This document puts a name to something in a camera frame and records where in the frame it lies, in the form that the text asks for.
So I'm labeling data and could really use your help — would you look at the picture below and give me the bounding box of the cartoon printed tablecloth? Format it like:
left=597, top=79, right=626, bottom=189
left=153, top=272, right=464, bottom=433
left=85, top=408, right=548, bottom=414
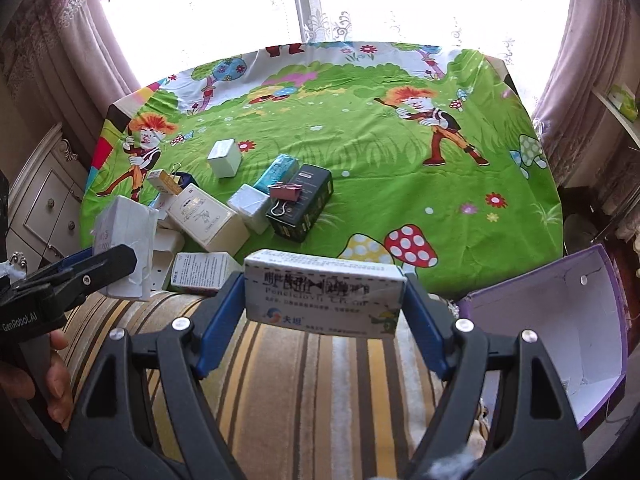
left=80, top=40, right=566, bottom=306

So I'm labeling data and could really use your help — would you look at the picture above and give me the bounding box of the white taped box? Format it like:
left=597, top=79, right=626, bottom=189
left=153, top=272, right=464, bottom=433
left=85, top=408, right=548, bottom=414
left=91, top=196, right=160, bottom=302

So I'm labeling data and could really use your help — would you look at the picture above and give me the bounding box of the teal packet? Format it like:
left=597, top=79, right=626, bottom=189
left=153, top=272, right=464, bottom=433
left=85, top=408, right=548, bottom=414
left=252, top=154, right=300, bottom=193

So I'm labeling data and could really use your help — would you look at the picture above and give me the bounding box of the pink binder clip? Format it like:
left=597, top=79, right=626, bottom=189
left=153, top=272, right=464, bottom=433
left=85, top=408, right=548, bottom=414
left=268, top=182, right=303, bottom=221

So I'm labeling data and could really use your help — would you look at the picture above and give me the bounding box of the white box with blue text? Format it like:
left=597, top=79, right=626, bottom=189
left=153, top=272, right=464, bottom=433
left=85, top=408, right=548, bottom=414
left=170, top=251, right=244, bottom=295

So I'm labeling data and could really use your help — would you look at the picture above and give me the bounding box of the small grey-white taped box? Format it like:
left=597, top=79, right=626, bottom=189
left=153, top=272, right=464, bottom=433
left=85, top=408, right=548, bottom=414
left=227, top=183, right=272, bottom=235

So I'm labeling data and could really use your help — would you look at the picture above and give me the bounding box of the green box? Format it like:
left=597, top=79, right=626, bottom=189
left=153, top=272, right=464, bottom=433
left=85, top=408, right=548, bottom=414
left=605, top=84, right=640, bottom=122

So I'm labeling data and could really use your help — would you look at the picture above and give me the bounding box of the cream box with gold print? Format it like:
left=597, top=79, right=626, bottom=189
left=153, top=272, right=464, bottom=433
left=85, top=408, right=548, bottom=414
left=166, top=183, right=251, bottom=252

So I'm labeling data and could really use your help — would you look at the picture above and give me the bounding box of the cream cabinet with drawers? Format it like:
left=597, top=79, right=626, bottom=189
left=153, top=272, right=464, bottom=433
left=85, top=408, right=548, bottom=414
left=5, top=122, right=93, bottom=271

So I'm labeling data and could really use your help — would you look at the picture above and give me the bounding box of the black box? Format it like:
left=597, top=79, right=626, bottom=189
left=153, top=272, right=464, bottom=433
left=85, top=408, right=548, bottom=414
left=265, top=164, right=334, bottom=242

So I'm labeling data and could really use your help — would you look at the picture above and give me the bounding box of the white blue-print medicine box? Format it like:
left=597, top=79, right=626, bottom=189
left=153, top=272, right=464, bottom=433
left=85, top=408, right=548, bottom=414
left=243, top=249, right=408, bottom=338

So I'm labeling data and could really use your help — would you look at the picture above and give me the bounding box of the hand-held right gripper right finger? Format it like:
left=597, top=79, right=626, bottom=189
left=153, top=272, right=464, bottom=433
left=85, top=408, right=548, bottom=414
left=397, top=270, right=588, bottom=480

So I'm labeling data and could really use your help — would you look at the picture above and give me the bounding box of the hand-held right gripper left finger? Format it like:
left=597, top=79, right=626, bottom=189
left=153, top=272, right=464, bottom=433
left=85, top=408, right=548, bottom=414
left=62, top=272, right=251, bottom=480

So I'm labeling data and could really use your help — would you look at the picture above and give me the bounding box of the pink curtain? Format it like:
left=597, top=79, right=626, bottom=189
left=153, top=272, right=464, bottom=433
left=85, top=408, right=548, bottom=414
left=530, top=0, right=640, bottom=186
left=0, top=0, right=143, bottom=126

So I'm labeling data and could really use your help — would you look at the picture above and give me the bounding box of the white cube box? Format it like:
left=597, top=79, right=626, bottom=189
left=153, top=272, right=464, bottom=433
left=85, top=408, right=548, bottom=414
left=207, top=139, right=243, bottom=178

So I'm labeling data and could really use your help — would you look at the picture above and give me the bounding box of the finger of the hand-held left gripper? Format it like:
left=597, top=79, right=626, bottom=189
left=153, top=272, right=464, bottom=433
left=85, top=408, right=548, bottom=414
left=47, top=248, right=109, bottom=274
left=22, top=244, right=139, bottom=307

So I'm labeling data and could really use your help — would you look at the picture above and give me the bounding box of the person's left hand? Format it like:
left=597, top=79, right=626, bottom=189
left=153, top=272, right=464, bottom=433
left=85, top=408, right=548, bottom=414
left=0, top=330, right=75, bottom=431

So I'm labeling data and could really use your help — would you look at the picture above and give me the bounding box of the purple cardboard box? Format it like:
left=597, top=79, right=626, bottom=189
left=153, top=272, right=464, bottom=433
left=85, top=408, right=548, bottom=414
left=457, top=244, right=628, bottom=430

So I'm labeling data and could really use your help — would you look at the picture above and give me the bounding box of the plain white box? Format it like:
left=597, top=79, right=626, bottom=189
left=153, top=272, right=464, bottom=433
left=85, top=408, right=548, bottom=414
left=150, top=227, right=186, bottom=293

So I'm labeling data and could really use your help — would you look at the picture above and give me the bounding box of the small yellow and white box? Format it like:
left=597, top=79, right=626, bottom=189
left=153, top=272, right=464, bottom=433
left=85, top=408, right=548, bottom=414
left=146, top=169, right=182, bottom=196

